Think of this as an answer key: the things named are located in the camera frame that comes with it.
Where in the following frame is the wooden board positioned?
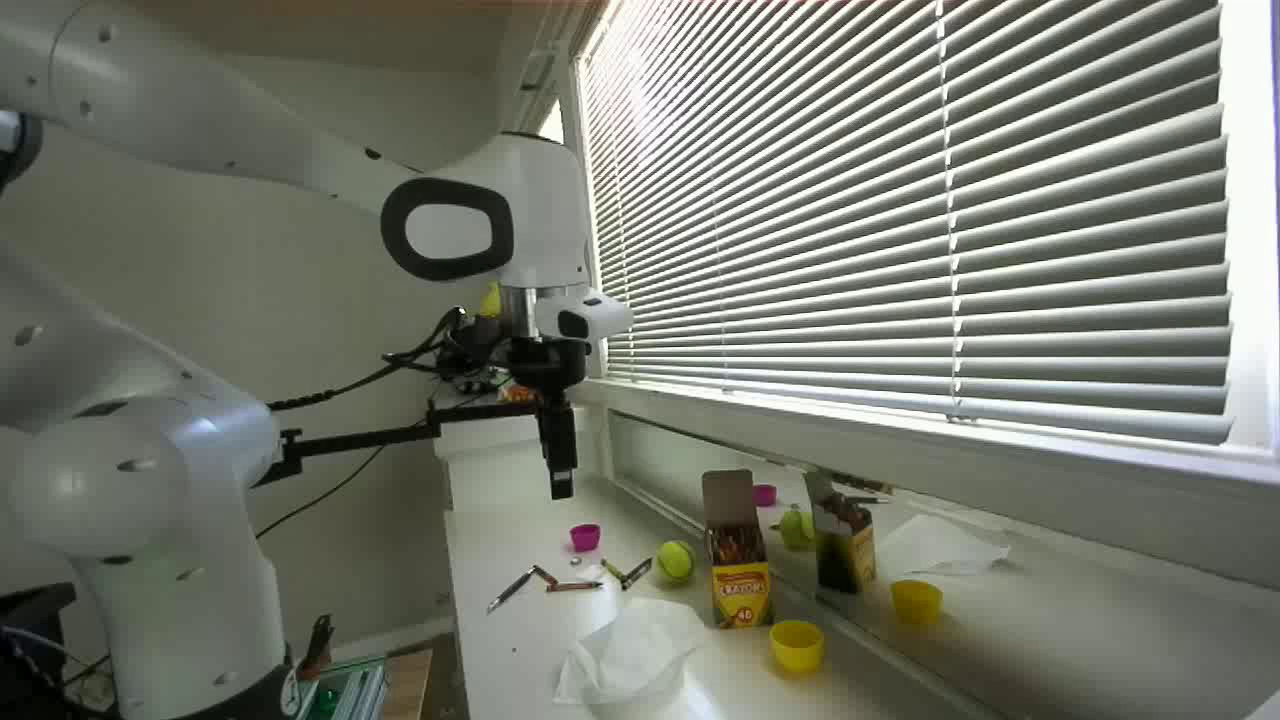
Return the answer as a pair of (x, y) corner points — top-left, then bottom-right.
(379, 643), (437, 720)

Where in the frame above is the yellow crayon box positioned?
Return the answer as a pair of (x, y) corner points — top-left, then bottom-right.
(698, 462), (780, 633)

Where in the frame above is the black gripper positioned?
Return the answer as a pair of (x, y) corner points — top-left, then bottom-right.
(503, 330), (593, 504)

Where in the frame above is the green ball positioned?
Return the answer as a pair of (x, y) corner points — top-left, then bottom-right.
(653, 536), (698, 588)

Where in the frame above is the green box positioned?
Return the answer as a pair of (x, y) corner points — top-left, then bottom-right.
(283, 656), (390, 720)

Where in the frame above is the crumpled white tissue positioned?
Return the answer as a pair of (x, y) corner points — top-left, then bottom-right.
(552, 597), (713, 712)

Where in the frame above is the dark hand tool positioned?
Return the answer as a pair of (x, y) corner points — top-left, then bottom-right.
(290, 610), (339, 685)

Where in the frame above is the thin black hanging cable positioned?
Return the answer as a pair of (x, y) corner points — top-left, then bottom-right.
(251, 445), (390, 544)

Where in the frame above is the white window blind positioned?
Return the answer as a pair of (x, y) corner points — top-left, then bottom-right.
(578, 0), (1237, 452)

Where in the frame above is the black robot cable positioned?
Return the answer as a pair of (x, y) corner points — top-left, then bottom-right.
(263, 308), (473, 417)

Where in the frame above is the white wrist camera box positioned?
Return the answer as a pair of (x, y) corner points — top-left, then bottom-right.
(552, 293), (639, 342)

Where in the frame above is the small yellow cup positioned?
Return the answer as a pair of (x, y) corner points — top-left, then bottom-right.
(765, 616), (831, 679)

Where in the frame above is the black camera boom rod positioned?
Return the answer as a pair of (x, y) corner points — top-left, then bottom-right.
(254, 397), (544, 486)

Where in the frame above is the black stand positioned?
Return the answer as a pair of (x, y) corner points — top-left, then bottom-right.
(0, 580), (84, 720)

